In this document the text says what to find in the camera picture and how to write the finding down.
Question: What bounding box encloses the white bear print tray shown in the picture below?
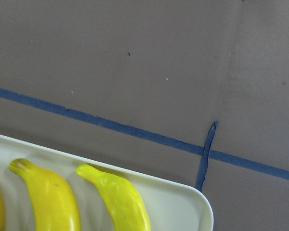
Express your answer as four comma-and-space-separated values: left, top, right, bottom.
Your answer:
0, 135, 214, 231

